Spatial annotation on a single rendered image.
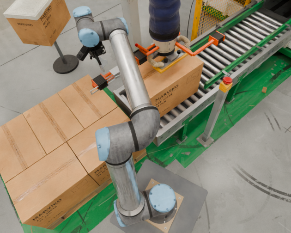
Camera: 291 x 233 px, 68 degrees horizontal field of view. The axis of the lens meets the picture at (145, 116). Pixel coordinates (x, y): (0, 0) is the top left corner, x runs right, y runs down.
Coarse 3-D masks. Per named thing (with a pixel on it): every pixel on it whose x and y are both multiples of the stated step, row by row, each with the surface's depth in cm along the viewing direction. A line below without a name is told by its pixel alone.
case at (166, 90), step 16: (176, 48) 198; (144, 64) 189; (176, 64) 187; (192, 64) 186; (144, 80) 179; (160, 80) 178; (176, 80) 177; (192, 80) 196; (160, 96) 178; (176, 96) 197; (160, 112) 198
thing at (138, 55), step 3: (135, 51) 158; (138, 51) 158; (141, 51) 157; (135, 54) 157; (138, 54) 157; (141, 54) 157; (144, 54) 157; (135, 57) 154; (138, 57) 155; (141, 57) 155; (144, 57) 154; (138, 60) 153; (141, 60) 154; (144, 60) 157; (138, 63) 156; (141, 63) 156
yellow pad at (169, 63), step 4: (176, 52) 173; (180, 52) 170; (184, 52) 172; (180, 56) 170; (184, 56) 171; (160, 60) 170; (164, 60) 166; (168, 60) 169; (172, 60) 168; (176, 60) 169; (164, 64) 167; (168, 64) 166; (172, 64) 167; (156, 68) 166; (160, 68) 165; (164, 68) 165; (168, 68) 167; (160, 72) 164
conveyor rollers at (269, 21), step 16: (256, 16) 277; (224, 32) 265; (240, 32) 266; (256, 32) 261; (208, 48) 252; (224, 48) 253; (240, 48) 248; (208, 64) 239; (240, 64) 237; (192, 96) 217; (176, 112) 208
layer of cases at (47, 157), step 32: (64, 96) 229; (96, 96) 226; (0, 128) 213; (32, 128) 210; (64, 128) 208; (96, 128) 205; (0, 160) 194; (32, 160) 192; (64, 160) 190; (96, 160) 188; (32, 192) 177; (64, 192) 176; (32, 224) 176
